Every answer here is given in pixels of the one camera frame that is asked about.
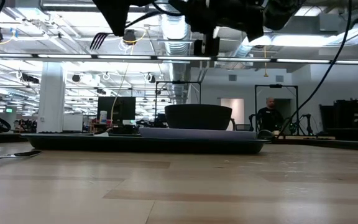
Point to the black background robot arm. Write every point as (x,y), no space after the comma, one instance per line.
(306,116)
(160,119)

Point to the black computer monitor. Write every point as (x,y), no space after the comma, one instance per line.
(123,109)

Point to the bright doorway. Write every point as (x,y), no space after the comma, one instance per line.
(238,112)

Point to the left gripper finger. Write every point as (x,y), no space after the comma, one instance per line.
(121,14)
(104,7)

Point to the dark green serving tray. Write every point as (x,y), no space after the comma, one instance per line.
(104,145)

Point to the white board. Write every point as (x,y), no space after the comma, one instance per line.
(72,123)

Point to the black background gantry frame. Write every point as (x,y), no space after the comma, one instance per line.
(179,82)
(275,86)

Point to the black storage cabinet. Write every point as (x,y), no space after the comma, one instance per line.
(353,118)

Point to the black aluminium table frame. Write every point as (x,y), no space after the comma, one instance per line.
(337,145)

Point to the yellow hanging pendant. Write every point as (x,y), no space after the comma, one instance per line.
(265,74)

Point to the silver ceiling duct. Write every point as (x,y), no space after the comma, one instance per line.
(176,43)
(242,49)

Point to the grey wall vent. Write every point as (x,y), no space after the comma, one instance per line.
(232,78)
(279,78)

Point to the rectangular ceiling light panel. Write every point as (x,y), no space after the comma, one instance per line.
(300,40)

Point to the lilac round plate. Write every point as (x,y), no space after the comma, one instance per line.
(197,134)

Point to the black bowl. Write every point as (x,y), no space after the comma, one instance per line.
(197,117)

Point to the person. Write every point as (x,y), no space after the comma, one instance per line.
(269,119)

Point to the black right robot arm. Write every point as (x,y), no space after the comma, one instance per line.
(284,12)

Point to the white building column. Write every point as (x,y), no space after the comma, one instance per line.
(51,99)

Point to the white cylinder container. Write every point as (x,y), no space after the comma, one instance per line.
(103,116)

